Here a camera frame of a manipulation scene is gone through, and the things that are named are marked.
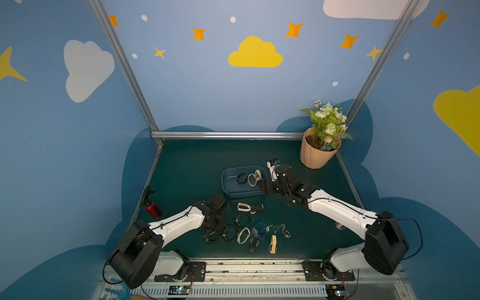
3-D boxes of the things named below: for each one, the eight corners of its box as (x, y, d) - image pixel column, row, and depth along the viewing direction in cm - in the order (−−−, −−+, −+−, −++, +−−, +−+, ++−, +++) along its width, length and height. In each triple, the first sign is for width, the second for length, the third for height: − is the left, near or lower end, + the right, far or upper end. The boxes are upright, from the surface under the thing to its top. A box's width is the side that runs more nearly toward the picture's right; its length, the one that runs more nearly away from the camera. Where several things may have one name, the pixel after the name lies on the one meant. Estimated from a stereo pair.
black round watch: (234, 221, 88) (234, 219, 86) (242, 212, 91) (242, 210, 89) (244, 230, 86) (244, 228, 84) (251, 220, 89) (252, 218, 87)
